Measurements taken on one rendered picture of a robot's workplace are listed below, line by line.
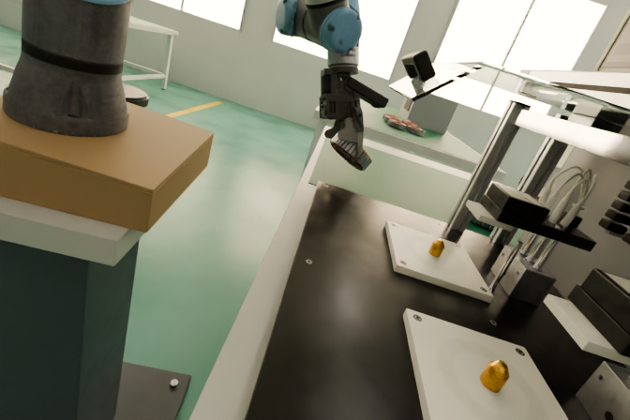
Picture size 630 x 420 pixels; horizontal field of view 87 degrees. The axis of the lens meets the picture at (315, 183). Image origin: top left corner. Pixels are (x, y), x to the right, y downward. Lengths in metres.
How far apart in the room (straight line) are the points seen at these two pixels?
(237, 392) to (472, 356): 0.25
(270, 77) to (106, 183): 4.72
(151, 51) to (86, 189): 5.34
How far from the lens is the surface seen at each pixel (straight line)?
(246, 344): 0.37
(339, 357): 0.36
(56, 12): 0.54
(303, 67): 5.03
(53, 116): 0.56
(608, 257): 0.71
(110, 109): 0.57
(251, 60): 5.19
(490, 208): 0.58
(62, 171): 0.50
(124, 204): 0.48
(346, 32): 0.64
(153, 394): 1.22
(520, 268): 0.62
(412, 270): 0.52
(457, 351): 0.43
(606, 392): 0.49
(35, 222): 0.51
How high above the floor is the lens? 1.02
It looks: 20 degrees down
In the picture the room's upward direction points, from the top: 18 degrees clockwise
